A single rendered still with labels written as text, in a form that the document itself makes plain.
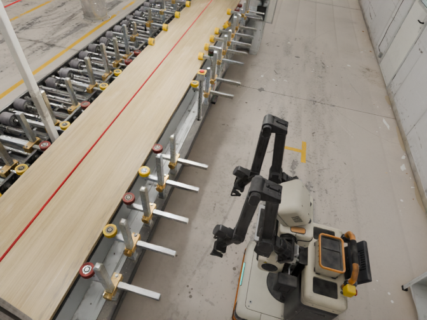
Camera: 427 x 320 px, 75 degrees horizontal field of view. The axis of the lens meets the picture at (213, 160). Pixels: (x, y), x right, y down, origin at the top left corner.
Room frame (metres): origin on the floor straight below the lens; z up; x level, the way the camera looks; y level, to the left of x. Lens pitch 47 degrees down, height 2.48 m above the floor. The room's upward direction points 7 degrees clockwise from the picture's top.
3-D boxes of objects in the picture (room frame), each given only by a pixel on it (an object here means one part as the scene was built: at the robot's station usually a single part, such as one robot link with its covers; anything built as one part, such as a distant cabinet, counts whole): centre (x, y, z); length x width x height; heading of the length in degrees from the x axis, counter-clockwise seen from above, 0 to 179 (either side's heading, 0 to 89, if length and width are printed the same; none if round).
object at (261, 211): (0.89, -0.38, 0.99); 0.28 x 0.16 x 0.22; 171
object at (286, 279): (0.81, -0.50, 0.68); 0.28 x 0.27 x 0.25; 171
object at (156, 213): (1.01, 0.33, 0.80); 0.43 x 0.03 x 0.04; 81
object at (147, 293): (0.52, 0.41, 0.80); 0.43 x 0.03 x 0.04; 81
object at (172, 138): (1.47, 0.31, 0.87); 0.04 x 0.04 x 0.48; 81
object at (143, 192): (0.98, 0.39, 0.88); 0.04 x 0.04 x 0.48; 81
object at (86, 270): (0.55, 0.61, 0.85); 0.08 x 0.08 x 0.11
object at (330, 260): (0.82, -0.78, 0.87); 0.23 x 0.15 x 0.11; 171
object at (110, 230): (0.80, 0.57, 0.85); 0.08 x 0.08 x 0.11
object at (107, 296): (0.51, 0.47, 0.80); 0.14 x 0.06 x 0.05; 171
